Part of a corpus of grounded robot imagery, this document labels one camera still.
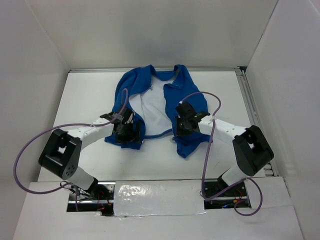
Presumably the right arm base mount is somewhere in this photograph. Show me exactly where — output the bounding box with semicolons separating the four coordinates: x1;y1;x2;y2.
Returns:
203;178;251;210

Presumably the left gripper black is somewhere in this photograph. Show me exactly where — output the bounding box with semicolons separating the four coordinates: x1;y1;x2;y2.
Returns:
114;120;141;145

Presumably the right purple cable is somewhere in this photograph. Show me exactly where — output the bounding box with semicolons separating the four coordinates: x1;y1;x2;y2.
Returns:
181;91;263;217

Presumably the silver tape patch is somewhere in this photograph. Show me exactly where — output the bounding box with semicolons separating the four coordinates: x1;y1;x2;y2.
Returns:
113;179;206;217

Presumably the blue zip jacket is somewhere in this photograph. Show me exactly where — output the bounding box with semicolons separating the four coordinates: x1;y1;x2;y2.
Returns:
104;64;208;150

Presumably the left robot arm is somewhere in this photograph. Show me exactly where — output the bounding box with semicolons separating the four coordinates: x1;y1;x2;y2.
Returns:
38;107;140;200

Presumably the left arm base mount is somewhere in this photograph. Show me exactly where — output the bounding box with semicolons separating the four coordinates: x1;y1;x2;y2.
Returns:
60;181;116;217

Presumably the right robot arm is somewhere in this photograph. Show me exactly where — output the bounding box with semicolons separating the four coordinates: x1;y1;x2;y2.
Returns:
175;101;274;196

